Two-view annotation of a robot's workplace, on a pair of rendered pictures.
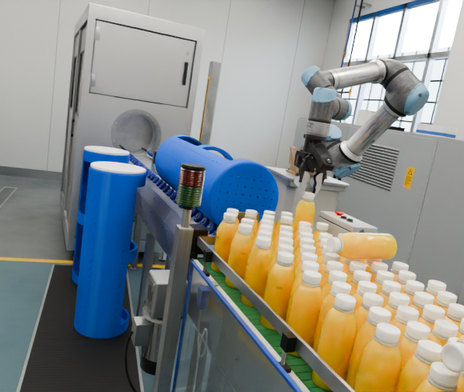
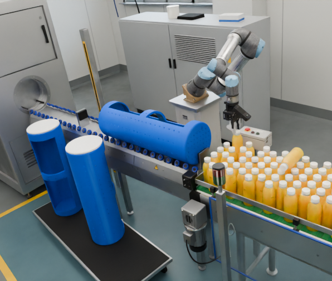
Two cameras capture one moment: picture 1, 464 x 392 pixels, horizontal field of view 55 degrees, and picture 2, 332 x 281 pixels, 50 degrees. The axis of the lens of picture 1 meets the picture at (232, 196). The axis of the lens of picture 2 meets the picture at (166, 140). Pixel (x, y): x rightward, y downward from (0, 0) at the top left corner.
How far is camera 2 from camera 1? 117 cm
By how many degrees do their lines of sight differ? 25
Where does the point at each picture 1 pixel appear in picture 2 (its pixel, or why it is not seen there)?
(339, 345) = (318, 215)
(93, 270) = (99, 209)
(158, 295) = (196, 219)
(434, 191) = not seen: hidden behind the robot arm
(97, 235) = (94, 190)
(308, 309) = (295, 204)
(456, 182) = not seen: hidden behind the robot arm
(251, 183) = (199, 134)
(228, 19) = not seen: outside the picture
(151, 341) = (196, 238)
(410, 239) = (240, 92)
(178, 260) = (223, 207)
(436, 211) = (249, 71)
